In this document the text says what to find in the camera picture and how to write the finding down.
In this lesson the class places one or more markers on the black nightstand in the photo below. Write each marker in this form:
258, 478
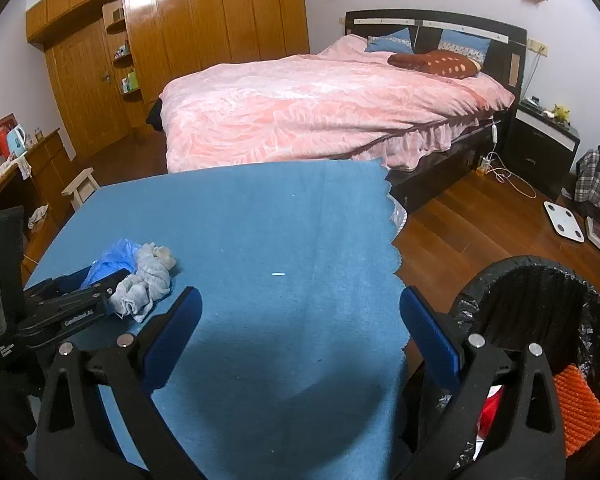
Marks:
539, 149

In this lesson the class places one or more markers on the wooden desk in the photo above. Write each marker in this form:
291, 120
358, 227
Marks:
52, 171

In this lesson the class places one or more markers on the yellow plush toy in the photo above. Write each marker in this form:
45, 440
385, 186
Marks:
561, 114

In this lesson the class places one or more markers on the blue table cloth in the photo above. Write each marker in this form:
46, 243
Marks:
295, 367

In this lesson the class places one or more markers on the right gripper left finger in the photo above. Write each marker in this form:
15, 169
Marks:
75, 438

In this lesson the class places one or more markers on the wooden wardrobe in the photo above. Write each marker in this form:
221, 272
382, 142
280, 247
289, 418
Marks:
109, 59

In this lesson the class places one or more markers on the blue pillow left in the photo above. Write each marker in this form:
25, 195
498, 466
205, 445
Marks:
396, 42

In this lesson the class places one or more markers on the blue pillow right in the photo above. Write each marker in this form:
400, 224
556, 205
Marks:
473, 47

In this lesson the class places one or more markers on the grey sock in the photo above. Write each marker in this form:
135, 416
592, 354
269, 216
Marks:
137, 293

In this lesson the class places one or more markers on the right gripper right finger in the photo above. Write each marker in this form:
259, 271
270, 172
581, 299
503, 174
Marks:
445, 395

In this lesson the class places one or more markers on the white bathroom scale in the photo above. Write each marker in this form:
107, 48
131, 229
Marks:
564, 222

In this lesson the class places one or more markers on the orange foam net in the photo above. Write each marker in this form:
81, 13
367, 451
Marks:
579, 408

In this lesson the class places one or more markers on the blue plastic bag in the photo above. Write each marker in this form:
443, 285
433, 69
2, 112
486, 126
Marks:
119, 256

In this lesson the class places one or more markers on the black trash bin with bag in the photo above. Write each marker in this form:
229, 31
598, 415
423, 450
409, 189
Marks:
530, 300

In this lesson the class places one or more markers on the light blue kettle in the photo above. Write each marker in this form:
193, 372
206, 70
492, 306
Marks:
16, 141

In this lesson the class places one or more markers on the blue pillow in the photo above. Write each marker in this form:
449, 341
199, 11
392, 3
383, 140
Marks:
473, 47
396, 42

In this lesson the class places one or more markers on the brown dotted pillow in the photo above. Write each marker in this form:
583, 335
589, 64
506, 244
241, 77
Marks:
441, 63

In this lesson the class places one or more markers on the red knitted glove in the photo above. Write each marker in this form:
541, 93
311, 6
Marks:
488, 412

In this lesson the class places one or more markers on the white framed scale pink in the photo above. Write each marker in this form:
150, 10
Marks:
593, 231

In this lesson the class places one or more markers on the bed with pink duvet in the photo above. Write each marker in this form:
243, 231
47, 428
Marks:
342, 102

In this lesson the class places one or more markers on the white small stool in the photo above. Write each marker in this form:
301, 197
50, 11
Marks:
81, 188

